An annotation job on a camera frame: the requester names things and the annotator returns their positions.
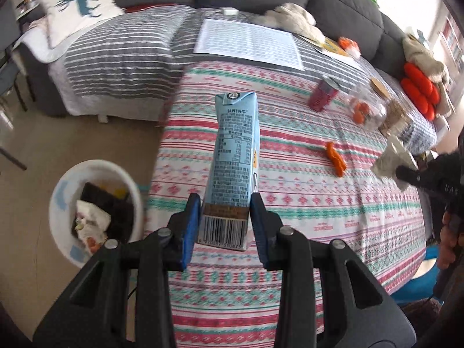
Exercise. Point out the black chair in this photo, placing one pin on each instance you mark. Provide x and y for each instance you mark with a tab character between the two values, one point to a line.
7	79

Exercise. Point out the white printed paper sheet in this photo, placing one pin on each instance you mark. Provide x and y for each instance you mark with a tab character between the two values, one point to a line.
250	41

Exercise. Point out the glass jar with cork lid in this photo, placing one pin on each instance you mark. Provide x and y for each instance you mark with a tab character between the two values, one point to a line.
393	114

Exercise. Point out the grey striped blanket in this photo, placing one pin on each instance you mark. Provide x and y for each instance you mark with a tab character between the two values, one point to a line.
123	58

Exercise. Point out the white trash bin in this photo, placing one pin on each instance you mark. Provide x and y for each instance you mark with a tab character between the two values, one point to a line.
60	203

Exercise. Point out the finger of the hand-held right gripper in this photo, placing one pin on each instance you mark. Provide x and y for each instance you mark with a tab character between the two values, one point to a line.
411	176

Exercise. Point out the white snack wrapper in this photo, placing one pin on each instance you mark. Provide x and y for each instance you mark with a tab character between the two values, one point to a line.
89	217

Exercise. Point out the orange and white toy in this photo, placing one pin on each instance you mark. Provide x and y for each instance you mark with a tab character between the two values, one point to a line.
348	45

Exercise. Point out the small white box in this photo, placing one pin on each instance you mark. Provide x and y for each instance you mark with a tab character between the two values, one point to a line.
228	11

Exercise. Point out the red drink can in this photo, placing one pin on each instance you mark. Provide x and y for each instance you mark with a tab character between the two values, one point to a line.
322	94

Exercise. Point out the orange peel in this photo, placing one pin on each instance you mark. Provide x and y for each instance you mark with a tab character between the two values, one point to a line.
335	159
92	245

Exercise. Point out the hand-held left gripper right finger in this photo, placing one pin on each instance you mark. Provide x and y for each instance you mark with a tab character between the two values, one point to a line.
259	228

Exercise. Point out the beige plush toy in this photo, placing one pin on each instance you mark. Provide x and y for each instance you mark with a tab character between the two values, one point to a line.
424	58
293	16

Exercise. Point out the black plastic tray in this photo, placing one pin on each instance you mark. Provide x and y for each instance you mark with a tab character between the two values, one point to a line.
116	210

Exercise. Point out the white pillow with deer print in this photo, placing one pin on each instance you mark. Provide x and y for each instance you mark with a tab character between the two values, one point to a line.
78	12

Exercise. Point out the clear plastic container with oranges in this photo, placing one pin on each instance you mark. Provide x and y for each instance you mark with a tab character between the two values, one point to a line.
364	110

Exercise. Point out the yellow plastic bag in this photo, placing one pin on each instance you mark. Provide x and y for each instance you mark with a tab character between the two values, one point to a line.
119	191

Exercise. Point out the light blue drink carton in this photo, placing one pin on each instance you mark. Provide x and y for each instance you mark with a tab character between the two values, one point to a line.
232	152

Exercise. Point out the orange segmented cushion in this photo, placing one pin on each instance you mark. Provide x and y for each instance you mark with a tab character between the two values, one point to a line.
420	87

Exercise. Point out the blue stool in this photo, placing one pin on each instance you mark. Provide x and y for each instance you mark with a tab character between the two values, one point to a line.
417	277

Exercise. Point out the patterned red green blanket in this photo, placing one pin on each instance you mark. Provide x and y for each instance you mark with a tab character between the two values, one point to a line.
297	203

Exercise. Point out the yellow flat book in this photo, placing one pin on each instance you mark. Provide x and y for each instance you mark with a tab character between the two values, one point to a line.
331	48

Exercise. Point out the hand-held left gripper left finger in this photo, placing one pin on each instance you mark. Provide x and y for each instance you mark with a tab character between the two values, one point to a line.
190	228

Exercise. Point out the person's right hand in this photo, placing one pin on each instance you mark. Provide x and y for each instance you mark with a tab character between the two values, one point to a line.
451	235

